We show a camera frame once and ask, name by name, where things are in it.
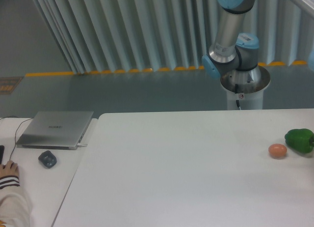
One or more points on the person's hand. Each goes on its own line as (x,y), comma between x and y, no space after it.
(9,169)

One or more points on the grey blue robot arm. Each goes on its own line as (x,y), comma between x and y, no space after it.
(223,54)

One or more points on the cream sleeved forearm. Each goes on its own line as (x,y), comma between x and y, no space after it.
(14,207)

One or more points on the green bell pepper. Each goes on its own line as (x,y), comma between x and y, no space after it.
(300,140)

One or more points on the black phone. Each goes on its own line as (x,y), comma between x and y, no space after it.
(1,153)

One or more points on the silver closed laptop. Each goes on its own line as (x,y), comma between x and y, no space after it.
(56,130)

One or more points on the white usb plug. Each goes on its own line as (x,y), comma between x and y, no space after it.
(82,145)

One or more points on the white folding partition screen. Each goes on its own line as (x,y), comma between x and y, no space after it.
(152,35)

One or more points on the brown egg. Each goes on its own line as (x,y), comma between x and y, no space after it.
(277,150)

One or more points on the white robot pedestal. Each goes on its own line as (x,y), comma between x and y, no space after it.
(245,89)

